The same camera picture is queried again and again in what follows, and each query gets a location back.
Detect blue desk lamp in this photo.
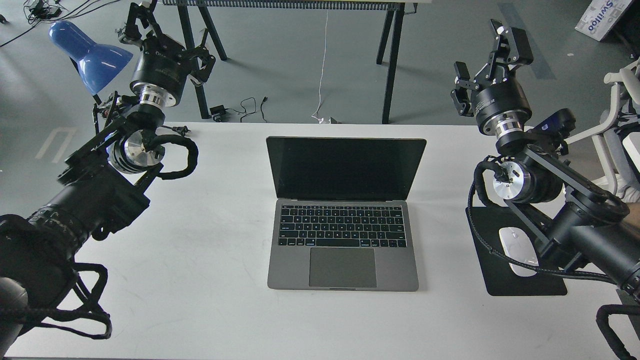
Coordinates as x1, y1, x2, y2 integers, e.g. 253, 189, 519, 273
48, 20, 133, 96

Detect white cardboard box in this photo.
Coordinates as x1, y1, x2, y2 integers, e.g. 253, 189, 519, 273
574, 0, 634, 42

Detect black cables on floor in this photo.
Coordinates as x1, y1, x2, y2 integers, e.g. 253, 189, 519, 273
0, 0, 121, 48

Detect white office chair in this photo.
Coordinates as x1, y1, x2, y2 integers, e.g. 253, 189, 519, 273
567, 60, 640, 203

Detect white computer mouse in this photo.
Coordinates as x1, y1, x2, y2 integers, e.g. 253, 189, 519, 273
498, 227, 539, 267

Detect grey laptop notebook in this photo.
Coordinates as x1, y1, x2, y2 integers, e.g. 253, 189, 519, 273
266, 136, 426, 292

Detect white hanging cable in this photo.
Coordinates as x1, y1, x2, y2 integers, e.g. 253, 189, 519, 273
311, 9, 342, 125

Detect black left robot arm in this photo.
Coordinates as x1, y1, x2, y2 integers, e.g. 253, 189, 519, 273
0, 0, 216, 355

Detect black trestle table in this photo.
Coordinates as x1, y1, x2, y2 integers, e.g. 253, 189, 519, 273
162, 0, 418, 125

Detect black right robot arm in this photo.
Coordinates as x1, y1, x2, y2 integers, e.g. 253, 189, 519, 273
450, 19, 639, 360

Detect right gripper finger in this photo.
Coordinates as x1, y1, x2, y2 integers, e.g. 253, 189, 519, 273
487, 19, 534, 76
454, 61, 472, 91

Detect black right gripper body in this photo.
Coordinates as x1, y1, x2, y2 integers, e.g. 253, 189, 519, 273
450, 65, 532, 136

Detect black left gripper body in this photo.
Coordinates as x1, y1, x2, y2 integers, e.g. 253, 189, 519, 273
130, 35, 217, 107

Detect black power adapter cable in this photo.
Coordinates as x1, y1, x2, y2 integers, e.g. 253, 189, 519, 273
209, 96, 269, 124

